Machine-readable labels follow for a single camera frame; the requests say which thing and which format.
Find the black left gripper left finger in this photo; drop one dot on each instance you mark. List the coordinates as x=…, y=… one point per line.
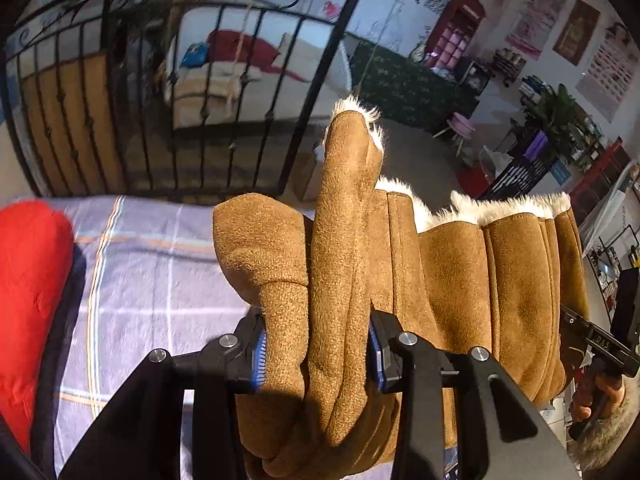
x=170, y=404

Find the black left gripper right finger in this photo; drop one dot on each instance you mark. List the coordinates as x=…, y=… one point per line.
x=499, y=433

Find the red garment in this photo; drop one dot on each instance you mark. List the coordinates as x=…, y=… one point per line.
x=36, y=257

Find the right hand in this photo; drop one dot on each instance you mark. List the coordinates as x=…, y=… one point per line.
x=593, y=387

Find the pink stool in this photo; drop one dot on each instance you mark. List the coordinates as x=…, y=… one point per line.
x=462, y=128

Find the dark green hedge panel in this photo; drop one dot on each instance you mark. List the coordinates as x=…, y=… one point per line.
x=404, y=91

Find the black iron bed railing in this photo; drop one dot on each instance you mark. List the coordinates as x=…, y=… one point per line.
x=86, y=117

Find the brown suede shearling coat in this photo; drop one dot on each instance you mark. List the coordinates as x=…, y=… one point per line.
x=489, y=274

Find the plaid lilac bed sheet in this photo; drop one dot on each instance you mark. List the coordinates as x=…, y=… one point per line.
x=144, y=276

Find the red phone booth cabinet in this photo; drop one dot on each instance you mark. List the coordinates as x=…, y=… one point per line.
x=453, y=33

